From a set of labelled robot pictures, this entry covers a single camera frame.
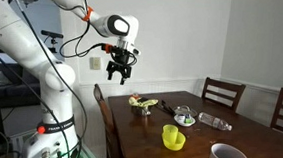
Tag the small white ceramic bowl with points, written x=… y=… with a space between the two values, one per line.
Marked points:
x=184 y=120

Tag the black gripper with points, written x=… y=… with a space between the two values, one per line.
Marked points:
x=123 y=58

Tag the left dark wooden chair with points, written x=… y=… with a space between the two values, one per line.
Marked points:
x=223 y=93

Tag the yellow plastic cup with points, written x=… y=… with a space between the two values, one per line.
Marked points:
x=170 y=132

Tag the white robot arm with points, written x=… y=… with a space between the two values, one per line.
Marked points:
x=56 y=135

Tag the yellow-green cloth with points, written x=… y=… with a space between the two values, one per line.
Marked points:
x=142 y=102

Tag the yellow plastic bowl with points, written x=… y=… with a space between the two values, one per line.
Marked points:
x=177 y=145

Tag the clear plastic water bottle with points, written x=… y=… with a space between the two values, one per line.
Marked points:
x=214 y=122

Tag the white wall outlet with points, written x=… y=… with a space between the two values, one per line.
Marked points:
x=95 y=63

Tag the dark grey sofa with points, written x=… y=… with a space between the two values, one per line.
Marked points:
x=15 y=83

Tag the small metal pot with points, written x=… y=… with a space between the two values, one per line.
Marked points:
x=141 y=111

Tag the near dark wooden chair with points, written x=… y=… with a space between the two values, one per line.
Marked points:
x=113 y=147

